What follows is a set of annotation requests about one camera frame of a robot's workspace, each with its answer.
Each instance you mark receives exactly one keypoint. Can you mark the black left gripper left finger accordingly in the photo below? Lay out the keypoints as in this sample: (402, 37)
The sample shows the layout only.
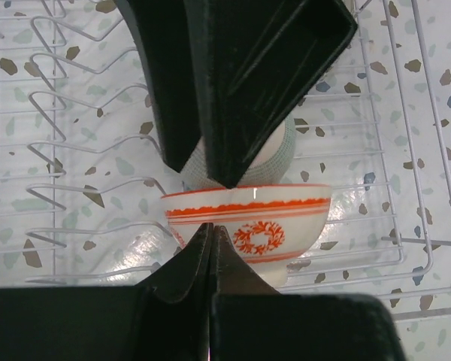
(160, 318)

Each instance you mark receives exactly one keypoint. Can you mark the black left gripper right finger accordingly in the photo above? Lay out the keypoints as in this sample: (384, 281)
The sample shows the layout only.
(250, 320)

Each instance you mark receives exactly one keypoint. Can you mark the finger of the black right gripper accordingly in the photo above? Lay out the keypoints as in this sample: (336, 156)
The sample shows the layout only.
(160, 33)
(253, 61)

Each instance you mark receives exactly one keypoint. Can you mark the orange floral pattern bowl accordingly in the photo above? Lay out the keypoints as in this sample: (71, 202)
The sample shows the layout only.
(269, 225)

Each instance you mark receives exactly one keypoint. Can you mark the pale green bowl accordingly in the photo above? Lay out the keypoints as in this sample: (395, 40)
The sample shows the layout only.
(268, 167)

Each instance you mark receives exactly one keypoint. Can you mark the white wire dish rack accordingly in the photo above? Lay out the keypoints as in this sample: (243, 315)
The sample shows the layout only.
(81, 174)

